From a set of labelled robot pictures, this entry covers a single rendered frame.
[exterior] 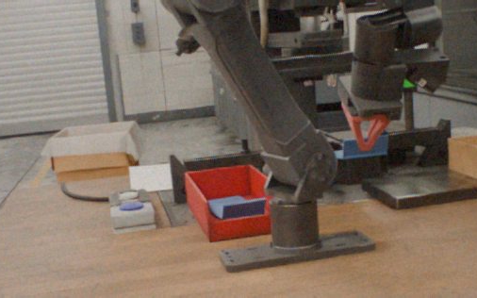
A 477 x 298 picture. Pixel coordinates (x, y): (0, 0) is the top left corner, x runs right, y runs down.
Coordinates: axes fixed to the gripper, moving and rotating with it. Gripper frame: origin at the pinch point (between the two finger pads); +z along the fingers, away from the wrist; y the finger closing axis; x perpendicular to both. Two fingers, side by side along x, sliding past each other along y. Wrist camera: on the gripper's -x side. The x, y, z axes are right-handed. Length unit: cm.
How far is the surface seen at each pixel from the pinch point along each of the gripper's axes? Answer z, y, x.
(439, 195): 10.0, -1.7, -13.0
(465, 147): 10.2, 11.2, -23.4
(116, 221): 12.8, 5.3, 37.6
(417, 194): 9.5, -1.4, -9.2
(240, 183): 17.1, 17.7, 15.5
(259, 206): 11.7, 3.2, 15.2
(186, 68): 408, 853, -59
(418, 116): 66, 113, -63
